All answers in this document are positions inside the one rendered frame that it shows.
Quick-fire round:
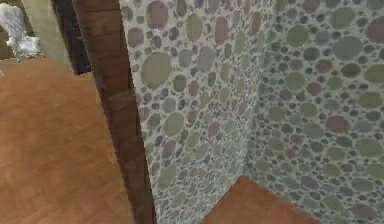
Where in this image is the brown wooden door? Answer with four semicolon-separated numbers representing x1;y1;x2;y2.
71;0;158;224

